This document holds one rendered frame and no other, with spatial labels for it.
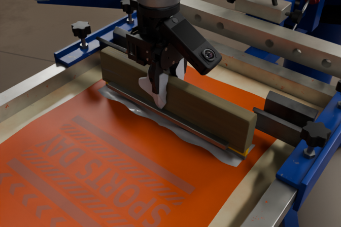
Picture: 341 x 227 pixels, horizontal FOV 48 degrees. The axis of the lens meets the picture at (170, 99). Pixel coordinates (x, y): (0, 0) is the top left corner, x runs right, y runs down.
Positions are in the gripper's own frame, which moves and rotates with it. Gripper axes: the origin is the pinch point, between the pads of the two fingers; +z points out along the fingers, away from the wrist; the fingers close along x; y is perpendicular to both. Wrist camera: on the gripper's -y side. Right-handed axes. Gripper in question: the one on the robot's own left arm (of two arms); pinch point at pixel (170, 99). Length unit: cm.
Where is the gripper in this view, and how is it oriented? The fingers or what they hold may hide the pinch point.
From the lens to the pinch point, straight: 75.4
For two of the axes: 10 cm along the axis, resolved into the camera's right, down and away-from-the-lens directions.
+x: -6.2, 5.0, -6.1
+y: -7.8, -3.8, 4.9
